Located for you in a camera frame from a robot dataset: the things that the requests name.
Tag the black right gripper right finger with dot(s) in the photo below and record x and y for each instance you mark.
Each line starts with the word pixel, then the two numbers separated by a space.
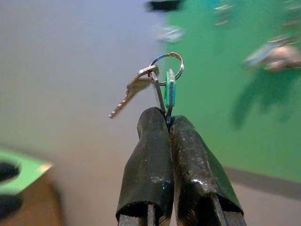
pixel 197 179

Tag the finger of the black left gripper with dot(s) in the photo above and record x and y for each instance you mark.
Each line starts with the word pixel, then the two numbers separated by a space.
pixel 8 171
pixel 10 203

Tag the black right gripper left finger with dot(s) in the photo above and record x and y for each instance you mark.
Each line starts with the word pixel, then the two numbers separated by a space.
pixel 148 169

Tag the brown wooden table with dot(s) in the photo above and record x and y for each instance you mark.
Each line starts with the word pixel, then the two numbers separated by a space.
pixel 40 202

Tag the clear crumpled plastic tape piece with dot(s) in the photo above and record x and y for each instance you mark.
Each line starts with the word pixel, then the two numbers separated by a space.
pixel 170 34

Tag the key bunch with plush toy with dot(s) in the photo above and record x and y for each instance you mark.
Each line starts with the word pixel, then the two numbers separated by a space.
pixel 279 57

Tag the black tape strip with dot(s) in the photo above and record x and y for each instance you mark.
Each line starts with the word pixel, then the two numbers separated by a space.
pixel 164 4

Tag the green corrugated wall board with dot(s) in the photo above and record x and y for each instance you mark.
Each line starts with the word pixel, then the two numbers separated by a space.
pixel 235 117

